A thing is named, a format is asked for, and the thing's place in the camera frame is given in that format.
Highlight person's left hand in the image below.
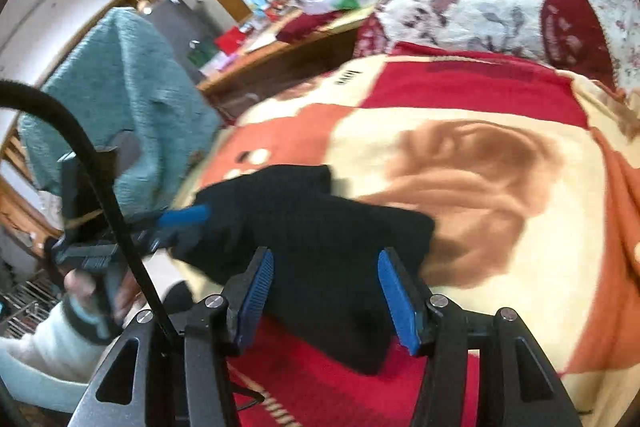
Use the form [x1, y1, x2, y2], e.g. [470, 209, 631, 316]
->
[62, 264, 148, 325]

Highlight wooden desk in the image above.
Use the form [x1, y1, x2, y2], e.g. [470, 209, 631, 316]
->
[197, 4, 376, 118]

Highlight grey cabinet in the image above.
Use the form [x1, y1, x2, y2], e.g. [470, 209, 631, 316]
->
[147, 0, 221, 72]

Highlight red box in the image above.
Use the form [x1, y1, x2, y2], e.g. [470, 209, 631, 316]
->
[214, 29, 248, 55]

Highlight teal knitted cloth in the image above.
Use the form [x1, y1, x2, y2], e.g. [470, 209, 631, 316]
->
[17, 7, 223, 198]

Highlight colourful toy figures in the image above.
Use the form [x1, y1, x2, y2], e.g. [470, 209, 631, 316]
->
[249, 0, 301, 15]

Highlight white floral bed sheet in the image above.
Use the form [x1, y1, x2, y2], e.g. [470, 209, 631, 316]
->
[565, 0, 640, 82]

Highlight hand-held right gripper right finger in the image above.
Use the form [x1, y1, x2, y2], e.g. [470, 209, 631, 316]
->
[377, 248, 583, 427]

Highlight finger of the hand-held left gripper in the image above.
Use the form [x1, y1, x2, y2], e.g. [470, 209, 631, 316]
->
[132, 204, 211, 253]

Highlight green box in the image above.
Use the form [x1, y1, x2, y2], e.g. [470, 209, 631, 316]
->
[186, 39, 218, 68]

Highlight black pants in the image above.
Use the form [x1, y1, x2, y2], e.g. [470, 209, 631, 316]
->
[170, 164, 436, 375]

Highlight wooden chair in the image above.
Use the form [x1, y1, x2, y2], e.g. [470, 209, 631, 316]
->
[0, 117, 66, 248]

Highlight metal wire rack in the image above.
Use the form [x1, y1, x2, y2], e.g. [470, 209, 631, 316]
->
[0, 269, 66, 340]

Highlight maroon cloth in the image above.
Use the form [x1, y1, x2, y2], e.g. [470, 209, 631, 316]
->
[276, 9, 351, 44]

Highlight person's left forearm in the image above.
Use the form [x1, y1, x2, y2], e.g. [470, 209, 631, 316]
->
[0, 294, 121, 413]

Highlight white maroon floral pillow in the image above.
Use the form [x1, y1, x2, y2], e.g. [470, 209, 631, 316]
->
[355, 0, 618, 90]

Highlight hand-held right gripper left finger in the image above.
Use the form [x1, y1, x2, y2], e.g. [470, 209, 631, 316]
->
[70, 246, 276, 427]

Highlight red orange printed blanket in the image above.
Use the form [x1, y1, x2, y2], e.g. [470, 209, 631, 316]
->
[165, 42, 640, 427]

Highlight black braided cable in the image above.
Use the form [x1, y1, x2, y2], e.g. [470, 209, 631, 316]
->
[0, 79, 181, 348]

